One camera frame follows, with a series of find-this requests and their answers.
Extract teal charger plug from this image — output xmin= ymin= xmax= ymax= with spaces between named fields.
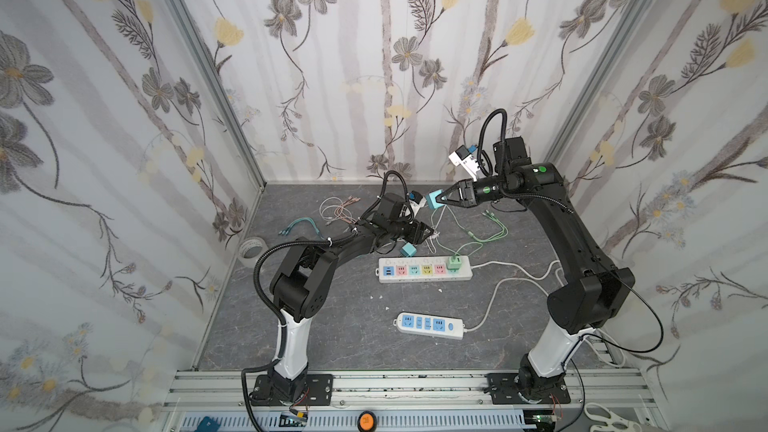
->
xmin=426 ymin=189 xmax=443 ymax=210
xmin=400 ymin=243 xmax=418 ymax=257

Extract green multi-head charging cable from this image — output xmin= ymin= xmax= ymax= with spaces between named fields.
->
xmin=433 ymin=206 xmax=510 ymax=259

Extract white six-outlet colourful power strip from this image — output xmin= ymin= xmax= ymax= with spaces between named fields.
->
xmin=376 ymin=255 xmax=473 ymax=283

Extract white power strip blue outlets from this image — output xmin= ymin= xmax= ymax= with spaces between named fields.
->
xmin=394 ymin=312 xmax=465 ymax=340

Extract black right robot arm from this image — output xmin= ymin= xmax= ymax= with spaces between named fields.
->
xmin=436 ymin=137 xmax=635 ymax=402

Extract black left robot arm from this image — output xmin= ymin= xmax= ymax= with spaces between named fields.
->
xmin=240 ymin=193 xmax=434 ymax=431

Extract clear tape roll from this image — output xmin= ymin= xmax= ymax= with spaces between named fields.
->
xmin=237 ymin=236 xmax=268 ymax=269

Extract orange emergency button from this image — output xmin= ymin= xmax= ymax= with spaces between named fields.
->
xmin=357 ymin=411 xmax=377 ymax=432

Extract white scissors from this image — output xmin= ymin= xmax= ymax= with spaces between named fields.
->
xmin=584 ymin=402 xmax=642 ymax=432

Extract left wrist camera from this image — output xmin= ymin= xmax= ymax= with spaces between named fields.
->
xmin=408 ymin=190 xmax=426 ymax=216

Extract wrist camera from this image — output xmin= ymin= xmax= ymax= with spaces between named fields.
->
xmin=408 ymin=190 xmax=426 ymax=216
xmin=448 ymin=145 xmax=490 ymax=181

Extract pink multi-head cable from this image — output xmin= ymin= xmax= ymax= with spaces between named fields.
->
xmin=326 ymin=196 xmax=361 ymax=226

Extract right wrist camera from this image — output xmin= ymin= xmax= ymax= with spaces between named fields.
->
xmin=448 ymin=145 xmax=490 ymax=181

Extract white charging cable bundle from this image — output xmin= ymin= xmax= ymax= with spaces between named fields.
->
xmin=317 ymin=194 xmax=445 ymax=256

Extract white cable of small strip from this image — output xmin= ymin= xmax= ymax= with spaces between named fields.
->
xmin=463 ymin=275 xmax=556 ymax=333

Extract white cable of long strip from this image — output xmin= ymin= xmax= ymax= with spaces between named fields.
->
xmin=470 ymin=259 xmax=628 ymax=367

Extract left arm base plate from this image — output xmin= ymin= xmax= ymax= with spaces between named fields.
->
xmin=248 ymin=374 xmax=334 ymax=407

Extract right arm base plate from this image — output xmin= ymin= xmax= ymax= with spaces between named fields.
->
xmin=483 ymin=372 xmax=571 ymax=405

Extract aluminium rail frame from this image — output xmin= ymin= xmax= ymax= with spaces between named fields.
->
xmin=161 ymin=369 xmax=669 ymax=431

